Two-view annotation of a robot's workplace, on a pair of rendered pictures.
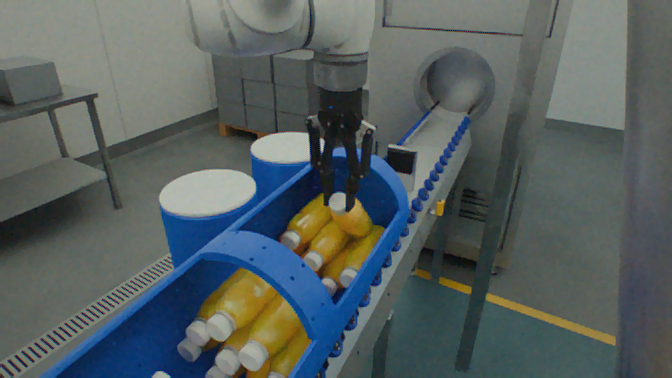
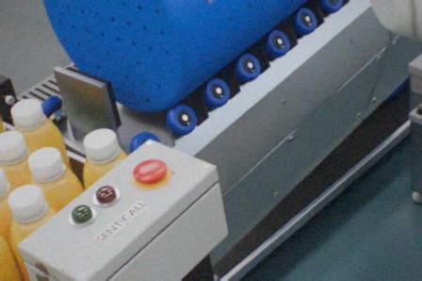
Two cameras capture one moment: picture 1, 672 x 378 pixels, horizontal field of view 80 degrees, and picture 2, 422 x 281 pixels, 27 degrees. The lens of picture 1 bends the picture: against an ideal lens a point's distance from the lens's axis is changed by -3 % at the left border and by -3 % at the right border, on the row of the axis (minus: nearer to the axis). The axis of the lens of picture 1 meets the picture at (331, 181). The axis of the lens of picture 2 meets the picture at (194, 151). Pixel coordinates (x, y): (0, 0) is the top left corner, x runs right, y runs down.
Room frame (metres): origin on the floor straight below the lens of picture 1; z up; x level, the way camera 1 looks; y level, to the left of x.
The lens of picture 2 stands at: (-0.88, -0.16, 1.67)
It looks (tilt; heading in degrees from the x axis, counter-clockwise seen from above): 37 degrees down; 21
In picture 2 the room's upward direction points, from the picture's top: 11 degrees counter-clockwise
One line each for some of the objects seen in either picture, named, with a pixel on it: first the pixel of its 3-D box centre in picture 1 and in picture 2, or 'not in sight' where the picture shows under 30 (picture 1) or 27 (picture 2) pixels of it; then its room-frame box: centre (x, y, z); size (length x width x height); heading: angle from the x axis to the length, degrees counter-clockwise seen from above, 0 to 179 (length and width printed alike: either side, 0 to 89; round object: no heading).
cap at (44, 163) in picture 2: not in sight; (45, 162); (-0.15, 0.31, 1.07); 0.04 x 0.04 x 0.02
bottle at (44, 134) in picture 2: not in sight; (45, 167); (-0.05, 0.38, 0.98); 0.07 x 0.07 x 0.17
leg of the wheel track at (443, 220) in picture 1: (441, 235); not in sight; (1.86, -0.60, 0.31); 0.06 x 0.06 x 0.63; 64
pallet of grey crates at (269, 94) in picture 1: (282, 80); not in sight; (4.27, 0.52, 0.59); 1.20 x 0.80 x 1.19; 59
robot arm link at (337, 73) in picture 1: (340, 69); not in sight; (0.69, -0.01, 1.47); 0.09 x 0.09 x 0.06
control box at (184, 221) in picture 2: not in sight; (128, 238); (-0.25, 0.18, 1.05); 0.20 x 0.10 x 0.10; 154
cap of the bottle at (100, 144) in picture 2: not in sight; (101, 143); (-0.11, 0.26, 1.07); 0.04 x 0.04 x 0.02
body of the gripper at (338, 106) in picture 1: (340, 111); not in sight; (0.69, -0.01, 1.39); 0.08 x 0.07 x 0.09; 64
